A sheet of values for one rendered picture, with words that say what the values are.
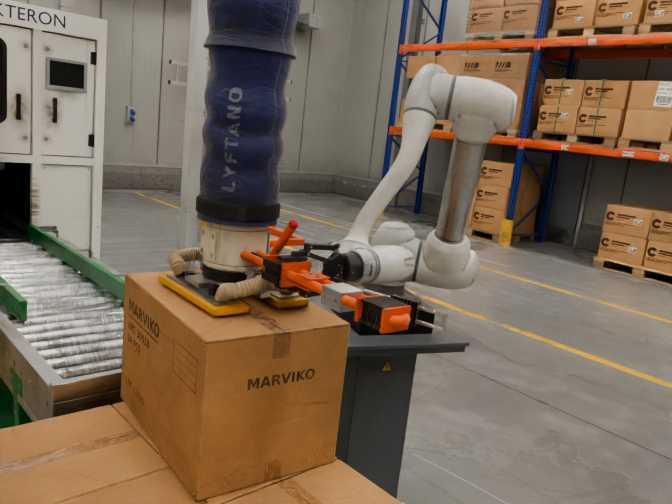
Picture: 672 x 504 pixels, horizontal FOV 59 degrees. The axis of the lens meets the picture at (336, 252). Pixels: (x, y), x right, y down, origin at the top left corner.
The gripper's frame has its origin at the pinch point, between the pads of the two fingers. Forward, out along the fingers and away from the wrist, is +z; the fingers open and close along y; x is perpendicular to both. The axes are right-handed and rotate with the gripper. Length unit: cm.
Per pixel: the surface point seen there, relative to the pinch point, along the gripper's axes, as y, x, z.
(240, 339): 14.4, -2.6, 13.7
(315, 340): 17.2, -3.9, -7.3
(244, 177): -20.4, 17.8, 3.7
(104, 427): 54, 42, 28
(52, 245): 48, 248, -11
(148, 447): 54, 26, 22
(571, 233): 86, 376, -825
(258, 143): -29.2, 16.7, 1.0
